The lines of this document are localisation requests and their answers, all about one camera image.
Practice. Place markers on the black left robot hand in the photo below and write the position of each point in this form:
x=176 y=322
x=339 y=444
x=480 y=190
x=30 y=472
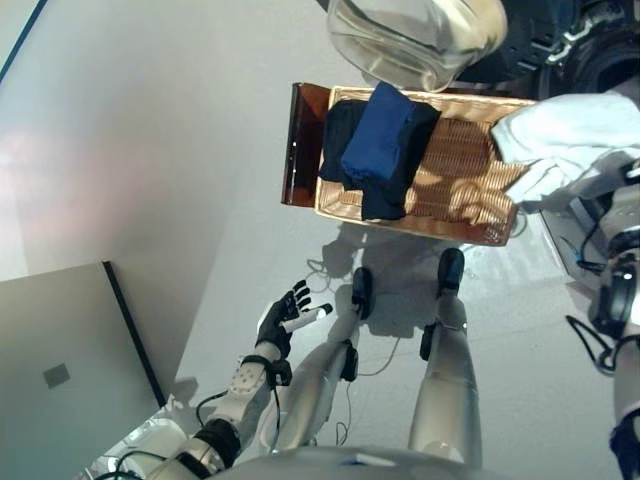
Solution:
x=274 y=330

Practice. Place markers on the blue garment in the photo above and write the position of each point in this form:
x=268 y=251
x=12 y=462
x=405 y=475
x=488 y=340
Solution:
x=375 y=140

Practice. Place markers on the white garment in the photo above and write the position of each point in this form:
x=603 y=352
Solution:
x=550 y=140

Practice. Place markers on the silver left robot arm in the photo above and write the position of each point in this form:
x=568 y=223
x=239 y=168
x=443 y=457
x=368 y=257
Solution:
x=245 y=385

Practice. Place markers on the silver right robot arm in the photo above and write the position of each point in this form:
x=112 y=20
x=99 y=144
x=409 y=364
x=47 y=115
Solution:
x=625 y=300

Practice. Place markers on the grey front-load washing machine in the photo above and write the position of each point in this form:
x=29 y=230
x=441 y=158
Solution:
x=570 y=235

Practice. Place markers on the silver left robot leg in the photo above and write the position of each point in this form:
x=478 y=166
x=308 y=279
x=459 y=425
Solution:
x=320 y=380

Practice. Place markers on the silver robot leg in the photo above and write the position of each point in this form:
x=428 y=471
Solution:
x=320 y=380
x=445 y=390

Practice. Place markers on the grey robot torso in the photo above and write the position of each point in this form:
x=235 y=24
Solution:
x=360 y=465

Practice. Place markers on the silver right robot leg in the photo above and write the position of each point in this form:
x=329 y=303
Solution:
x=445 y=390

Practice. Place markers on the brown glossy curved stand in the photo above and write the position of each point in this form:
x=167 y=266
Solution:
x=302 y=150

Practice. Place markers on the grey board with dark edge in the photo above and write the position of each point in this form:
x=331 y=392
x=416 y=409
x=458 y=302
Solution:
x=75 y=350

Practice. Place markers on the woven wicker laundry basket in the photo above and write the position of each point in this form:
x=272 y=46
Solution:
x=450 y=165

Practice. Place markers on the round glass washer door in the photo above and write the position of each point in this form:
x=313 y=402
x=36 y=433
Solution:
x=400 y=45

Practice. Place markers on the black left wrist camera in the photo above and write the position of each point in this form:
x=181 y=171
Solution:
x=281 y=373

